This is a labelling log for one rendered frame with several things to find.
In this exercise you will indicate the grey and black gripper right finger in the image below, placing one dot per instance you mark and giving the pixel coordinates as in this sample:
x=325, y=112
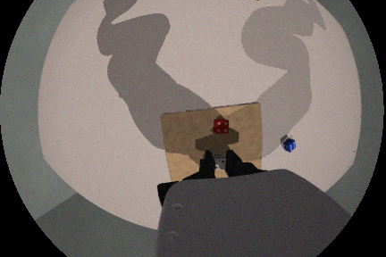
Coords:
x=234, y=166

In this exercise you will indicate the tan square mat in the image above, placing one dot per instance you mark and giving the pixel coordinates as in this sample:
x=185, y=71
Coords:
x=188, y=135

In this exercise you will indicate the red die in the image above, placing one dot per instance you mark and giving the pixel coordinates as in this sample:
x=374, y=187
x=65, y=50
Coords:
x=221, y=126

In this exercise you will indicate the blue die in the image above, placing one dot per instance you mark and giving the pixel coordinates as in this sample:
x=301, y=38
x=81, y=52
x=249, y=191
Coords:
x=289, y=145

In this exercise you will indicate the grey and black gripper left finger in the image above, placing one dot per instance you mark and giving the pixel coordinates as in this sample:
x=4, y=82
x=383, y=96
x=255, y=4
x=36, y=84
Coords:
x=206, y=170

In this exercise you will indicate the white die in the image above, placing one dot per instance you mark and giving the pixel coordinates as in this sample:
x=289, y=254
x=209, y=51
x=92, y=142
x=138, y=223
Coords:
x=220, y=161

